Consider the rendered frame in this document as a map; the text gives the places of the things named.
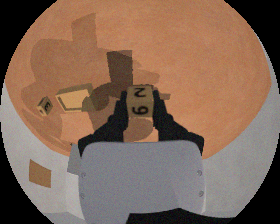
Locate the tan number cube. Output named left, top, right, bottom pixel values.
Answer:
left=126, top=86, right=154, bottom=118
left=36, top=97, right=53, bottom=116

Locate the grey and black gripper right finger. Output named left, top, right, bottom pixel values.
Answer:
left=152, top=90, right=204, bottom=156

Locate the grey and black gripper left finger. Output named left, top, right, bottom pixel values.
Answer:
left=78, top=91, right=129, bottom=157

